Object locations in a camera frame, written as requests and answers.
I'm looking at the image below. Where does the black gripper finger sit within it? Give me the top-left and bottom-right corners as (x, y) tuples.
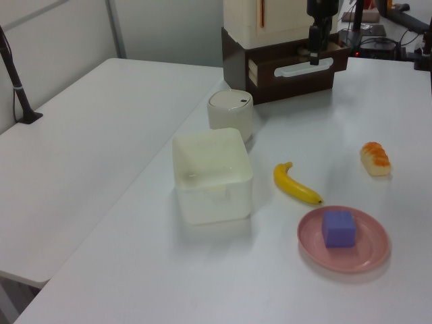
(320, 18), (331, 52)
(308, 24), (321, 66)

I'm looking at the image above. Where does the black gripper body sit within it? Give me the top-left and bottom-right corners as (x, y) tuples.
(306, 0), (340, 22)

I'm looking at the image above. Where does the brown drawer with white handle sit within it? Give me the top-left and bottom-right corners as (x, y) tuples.
(248, 41), (351, 106)

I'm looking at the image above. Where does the dark brown drawer cabinet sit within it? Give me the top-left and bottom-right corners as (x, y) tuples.
(221, 26), (340, 105)

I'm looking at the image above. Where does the black electronics box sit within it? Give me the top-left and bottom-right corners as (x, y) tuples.
(354, 38), (406, 60)

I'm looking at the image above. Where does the cream plastic storage box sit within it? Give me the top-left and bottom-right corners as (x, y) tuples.
(222, 0), (339, 49)

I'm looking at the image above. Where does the black table clamp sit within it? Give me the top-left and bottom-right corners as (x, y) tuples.
(412, 30), (432, 72)

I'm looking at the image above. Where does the small round white trash can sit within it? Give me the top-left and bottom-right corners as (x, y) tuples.
(207, 89), (254, 144)

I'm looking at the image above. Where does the orange striped toy bread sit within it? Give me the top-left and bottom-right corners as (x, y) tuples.
(359, 141), (393, 177)

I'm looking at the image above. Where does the yellow toy banana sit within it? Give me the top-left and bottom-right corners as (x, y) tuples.
(273, 161), (324, 205)

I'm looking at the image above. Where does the purple cube block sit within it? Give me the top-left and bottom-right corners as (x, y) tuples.
(321, 210), (358, 249)

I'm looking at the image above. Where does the white square plastic bin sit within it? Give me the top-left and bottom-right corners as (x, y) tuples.
(171, 127), (254, 226)

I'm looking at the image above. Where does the pink plastic plate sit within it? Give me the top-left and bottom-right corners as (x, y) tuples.
(296, 205), (392, 274)

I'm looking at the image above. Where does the black vertical stand post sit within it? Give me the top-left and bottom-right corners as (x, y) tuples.
(347, 0), (367, 50)

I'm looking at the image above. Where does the black camera stand pole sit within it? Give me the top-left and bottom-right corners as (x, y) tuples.
(0, 25), (44, 126)

